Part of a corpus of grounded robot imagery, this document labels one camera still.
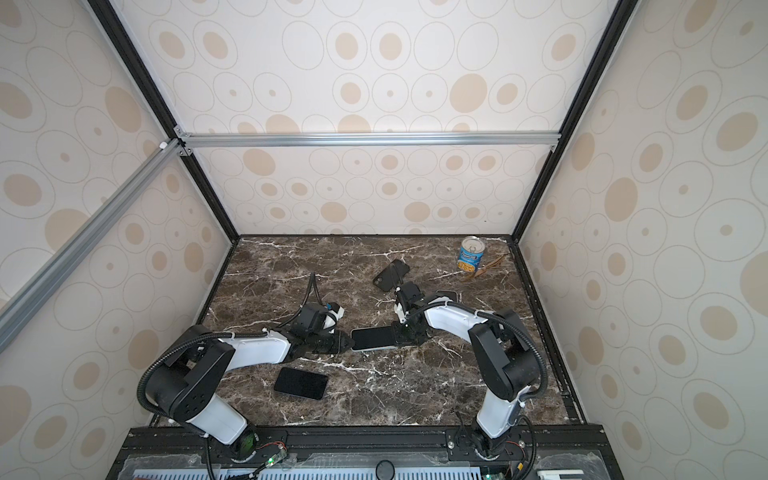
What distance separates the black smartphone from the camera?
85 cm

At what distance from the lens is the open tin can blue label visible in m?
1.05

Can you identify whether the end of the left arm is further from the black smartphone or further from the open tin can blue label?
the open tin can blue label

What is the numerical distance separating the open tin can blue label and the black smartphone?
60 centimetres

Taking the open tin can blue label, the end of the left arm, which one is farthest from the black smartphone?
the open tin can blue label
